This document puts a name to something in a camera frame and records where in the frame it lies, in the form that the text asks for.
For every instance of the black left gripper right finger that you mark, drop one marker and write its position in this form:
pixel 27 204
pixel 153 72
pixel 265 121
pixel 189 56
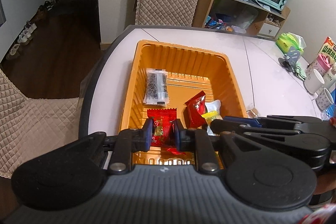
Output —
pixel 255 174

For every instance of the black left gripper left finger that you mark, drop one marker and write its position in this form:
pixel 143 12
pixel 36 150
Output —
pixel 73 174

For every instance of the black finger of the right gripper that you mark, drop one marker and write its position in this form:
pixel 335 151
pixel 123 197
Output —
pixel 242 125

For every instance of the red snack packet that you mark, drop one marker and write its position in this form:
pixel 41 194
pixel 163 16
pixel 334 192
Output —
pixel 195 109

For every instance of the red candy wrapper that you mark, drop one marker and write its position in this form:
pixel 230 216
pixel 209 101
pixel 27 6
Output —
pixel 163 129

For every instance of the orange plastic tray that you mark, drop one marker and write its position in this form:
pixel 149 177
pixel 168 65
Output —
pixel 189 71

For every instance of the clear black snack bar packet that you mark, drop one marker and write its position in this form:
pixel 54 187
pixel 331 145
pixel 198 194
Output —
pixel 156 87

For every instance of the silver green snack pouch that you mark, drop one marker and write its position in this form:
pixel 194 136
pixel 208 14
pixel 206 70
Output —
pixel 212 113

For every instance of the dotted white mug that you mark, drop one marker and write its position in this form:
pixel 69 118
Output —
pixel 324 99

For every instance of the beige quilted near chair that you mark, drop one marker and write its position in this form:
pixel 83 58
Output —
pixel 32 127

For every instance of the white lotion bottle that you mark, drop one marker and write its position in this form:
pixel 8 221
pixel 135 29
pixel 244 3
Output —
pixel 330 77

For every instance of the green cloth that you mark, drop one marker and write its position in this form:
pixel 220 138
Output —
pixel 299 73

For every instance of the pink lidded cup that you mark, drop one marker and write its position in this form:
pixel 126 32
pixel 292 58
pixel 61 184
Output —
pixel 321 64

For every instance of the black phone stand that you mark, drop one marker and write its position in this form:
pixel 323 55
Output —
pixel 288 62

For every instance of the green white snack box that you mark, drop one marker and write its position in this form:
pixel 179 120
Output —
pixel 328 49

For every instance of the green tissue pack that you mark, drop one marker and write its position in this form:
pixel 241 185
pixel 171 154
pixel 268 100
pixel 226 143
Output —
pixel 287 40

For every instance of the wooden shelf unit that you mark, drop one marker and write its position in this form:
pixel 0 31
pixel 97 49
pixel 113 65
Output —
pixel 267 24

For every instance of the shoes on floor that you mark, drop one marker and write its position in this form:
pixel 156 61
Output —
pixel 26 34

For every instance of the white cabinet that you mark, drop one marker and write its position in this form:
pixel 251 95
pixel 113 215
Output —
pixel 17 13

